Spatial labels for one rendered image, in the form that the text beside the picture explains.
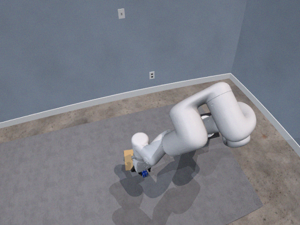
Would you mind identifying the blue die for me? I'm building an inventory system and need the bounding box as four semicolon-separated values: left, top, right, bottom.
142;170;148;177

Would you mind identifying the tan flat mat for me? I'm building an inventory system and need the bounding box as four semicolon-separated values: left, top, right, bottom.
124;150;133;171

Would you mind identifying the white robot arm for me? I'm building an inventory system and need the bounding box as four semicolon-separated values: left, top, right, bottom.
131;82;256;166

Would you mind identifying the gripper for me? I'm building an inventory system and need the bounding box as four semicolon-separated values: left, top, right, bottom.
131;158;152;176

